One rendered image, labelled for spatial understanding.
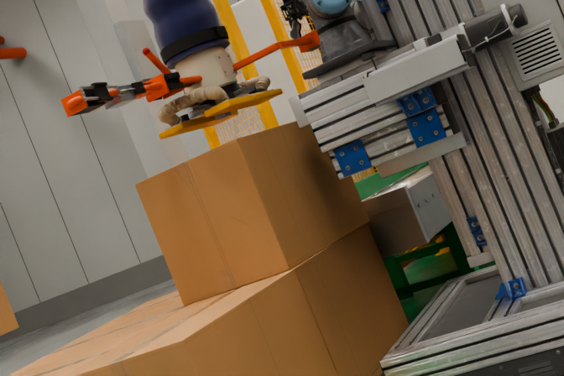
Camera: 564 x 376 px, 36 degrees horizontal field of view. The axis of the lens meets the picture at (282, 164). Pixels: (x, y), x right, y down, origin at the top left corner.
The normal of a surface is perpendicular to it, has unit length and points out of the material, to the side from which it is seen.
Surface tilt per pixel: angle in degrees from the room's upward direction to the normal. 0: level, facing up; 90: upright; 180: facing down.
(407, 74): 90
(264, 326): 90
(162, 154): 90
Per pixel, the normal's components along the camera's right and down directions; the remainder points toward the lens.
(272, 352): 0.82, -0.34
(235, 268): -0.47, 0.18
